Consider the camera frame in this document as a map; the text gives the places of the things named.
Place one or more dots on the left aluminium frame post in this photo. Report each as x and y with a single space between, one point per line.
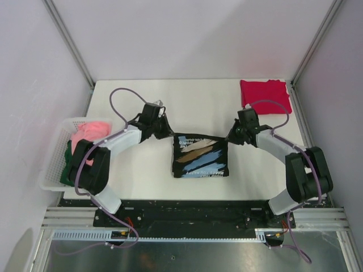
68 40

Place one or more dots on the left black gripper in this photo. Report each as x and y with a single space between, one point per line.
167 131

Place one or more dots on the green t-shirt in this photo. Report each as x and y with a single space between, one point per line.
64 179

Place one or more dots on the aluminium frame post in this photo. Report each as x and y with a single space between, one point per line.
68 40
323 29

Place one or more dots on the black t-shirt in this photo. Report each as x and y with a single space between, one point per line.
199 155

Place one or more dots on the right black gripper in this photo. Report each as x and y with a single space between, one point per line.
232 137

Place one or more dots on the red t-shirt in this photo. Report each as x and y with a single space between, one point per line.
269 97

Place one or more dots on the right aluminium frame post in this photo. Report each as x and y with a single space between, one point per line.
323 29

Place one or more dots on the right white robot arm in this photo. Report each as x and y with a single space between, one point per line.
306 170

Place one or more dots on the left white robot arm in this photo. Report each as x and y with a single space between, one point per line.
91 160

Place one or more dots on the white plastic basket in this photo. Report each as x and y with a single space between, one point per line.
54 162

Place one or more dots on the pink t-shirt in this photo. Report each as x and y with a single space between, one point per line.
89 131

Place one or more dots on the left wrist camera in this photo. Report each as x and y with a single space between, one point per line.
159 103

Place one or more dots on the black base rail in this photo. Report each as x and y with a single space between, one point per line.
167 219

